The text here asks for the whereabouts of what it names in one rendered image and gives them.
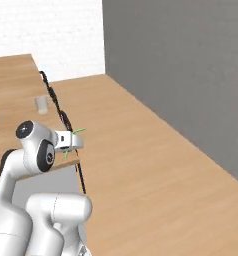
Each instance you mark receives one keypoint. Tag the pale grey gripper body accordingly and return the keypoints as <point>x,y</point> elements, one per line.
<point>77,141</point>

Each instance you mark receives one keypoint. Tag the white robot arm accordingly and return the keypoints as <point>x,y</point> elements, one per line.
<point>31,156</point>

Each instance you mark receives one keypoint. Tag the wooden counter with grey side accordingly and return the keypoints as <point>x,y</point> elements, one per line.
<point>51,181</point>

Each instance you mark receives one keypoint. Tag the clear glass cup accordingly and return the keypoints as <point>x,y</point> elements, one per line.
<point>42,104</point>

